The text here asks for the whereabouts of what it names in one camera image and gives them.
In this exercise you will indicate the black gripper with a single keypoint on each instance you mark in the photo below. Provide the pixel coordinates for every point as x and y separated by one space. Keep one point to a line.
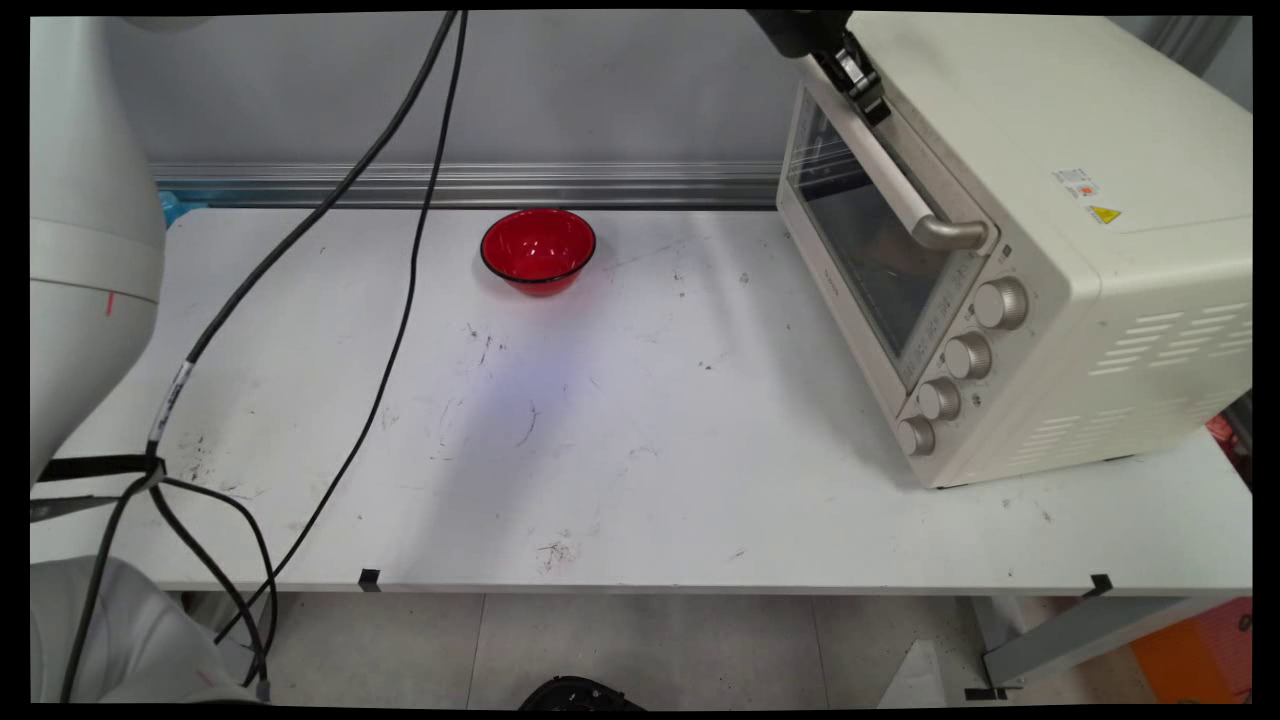
800 30

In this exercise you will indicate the cream toaster oven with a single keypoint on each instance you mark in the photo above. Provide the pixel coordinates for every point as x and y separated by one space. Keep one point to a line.
1050 150

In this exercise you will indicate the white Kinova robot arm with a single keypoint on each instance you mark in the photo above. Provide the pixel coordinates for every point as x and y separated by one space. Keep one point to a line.
90 200

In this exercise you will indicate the silver oven knob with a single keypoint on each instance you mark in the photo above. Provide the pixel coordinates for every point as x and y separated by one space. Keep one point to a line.
915 436
1001 304
968 356
939 399

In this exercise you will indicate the red plastic bowl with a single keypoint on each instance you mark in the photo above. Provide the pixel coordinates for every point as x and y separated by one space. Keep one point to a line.
538 245

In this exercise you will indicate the red object behind oven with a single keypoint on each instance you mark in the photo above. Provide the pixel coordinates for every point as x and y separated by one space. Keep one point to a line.
1228 440

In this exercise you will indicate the black tape piece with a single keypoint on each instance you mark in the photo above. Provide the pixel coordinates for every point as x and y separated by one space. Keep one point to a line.
370 578
1100 584

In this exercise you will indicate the grey metal table leg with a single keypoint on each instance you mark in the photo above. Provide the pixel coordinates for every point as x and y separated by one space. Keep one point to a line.
1080 640

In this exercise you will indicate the orange box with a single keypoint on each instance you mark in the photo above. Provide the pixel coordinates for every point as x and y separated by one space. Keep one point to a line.
1195 655

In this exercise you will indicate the black round floor object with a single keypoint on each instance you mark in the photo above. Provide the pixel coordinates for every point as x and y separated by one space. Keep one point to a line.
580 694

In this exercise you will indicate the blue bubble wrap sheet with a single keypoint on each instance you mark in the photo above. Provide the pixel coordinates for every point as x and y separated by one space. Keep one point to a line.
172 207

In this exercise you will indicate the aluminium profile rail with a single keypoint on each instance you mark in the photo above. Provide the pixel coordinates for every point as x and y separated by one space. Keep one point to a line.
500 185

